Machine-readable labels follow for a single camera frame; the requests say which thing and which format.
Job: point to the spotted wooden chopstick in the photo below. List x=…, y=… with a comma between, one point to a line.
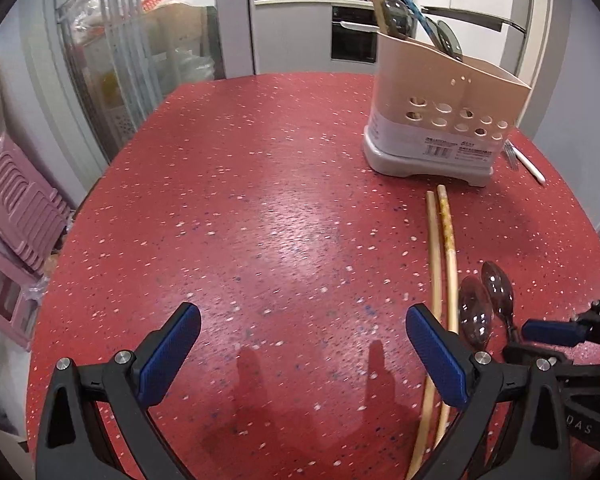
x=449, y=270

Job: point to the single pink plastic stool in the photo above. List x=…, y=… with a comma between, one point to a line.
x=5, y=295

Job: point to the black built-in oven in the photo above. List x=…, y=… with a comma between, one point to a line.
x=352, y=35

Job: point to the grey sliding glass door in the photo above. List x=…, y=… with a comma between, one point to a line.
x=230, y=25

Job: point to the blue patterned chopstick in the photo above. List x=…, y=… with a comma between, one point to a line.
x=412, y=7

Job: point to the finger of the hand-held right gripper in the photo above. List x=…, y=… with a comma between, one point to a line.
x=522, y=351
x=550, y=331

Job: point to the stack of pink stools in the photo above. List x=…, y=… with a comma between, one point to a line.
x=20, y=200

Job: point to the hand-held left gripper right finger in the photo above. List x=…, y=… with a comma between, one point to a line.
x=437, y=360

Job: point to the grey kitchen base cabinets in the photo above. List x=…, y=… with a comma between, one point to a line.
x=290, y=40

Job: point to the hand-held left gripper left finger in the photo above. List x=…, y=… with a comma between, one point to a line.
x=172, y=355

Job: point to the beige plastic cutlery holder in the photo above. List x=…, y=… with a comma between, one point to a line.
x=430, y=125

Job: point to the dark translucent plastic spoon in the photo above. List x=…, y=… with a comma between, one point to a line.
x=432, y=32
x=452, y=40
x=475, y=310
x=497, y=285
x=399, y=15

